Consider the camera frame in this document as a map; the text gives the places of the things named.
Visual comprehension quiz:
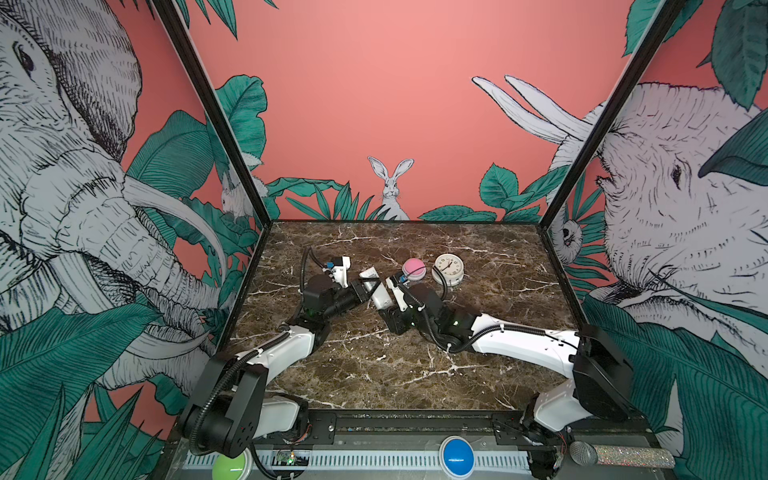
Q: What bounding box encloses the white remote control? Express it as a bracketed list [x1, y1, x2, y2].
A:
[359, 267, 394, 310]

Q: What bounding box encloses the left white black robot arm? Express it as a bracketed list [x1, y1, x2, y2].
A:
[179, 274, 381, 458]

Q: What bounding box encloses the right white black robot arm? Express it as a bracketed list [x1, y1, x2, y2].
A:
[372, 279, 634, 432]

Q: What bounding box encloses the pink push button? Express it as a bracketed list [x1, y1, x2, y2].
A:
[402, 258, 426, 281]

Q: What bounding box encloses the white round alarm clock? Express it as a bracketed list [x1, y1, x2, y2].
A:
[432, 253, 464, 287]

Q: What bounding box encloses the blue push button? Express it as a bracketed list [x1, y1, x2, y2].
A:
[438, 436, 475, 480]

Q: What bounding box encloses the small green circuit board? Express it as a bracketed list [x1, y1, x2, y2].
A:
[272, 450, 310, 469]

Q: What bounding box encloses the green push button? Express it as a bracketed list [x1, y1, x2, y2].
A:
[212, 450, 253, 480]

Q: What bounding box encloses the glittery silver microphone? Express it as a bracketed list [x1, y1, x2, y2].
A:
[569, 441, 676, 469]

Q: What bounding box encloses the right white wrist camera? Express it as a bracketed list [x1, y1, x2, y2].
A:
[386, 275, 409, 312]

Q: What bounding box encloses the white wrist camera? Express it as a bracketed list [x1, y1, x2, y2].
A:
[386, 275, 409, 312]
[324, 256, 351, 288]

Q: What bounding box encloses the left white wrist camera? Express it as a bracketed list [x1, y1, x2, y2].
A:
[324, 256, 351, 288]

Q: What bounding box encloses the black front mounting rail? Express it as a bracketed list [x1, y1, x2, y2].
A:
[256, 409, 659, 448]

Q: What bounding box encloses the white slotted cable duct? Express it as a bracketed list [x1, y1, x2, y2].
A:
[257, 450, 531, 474]

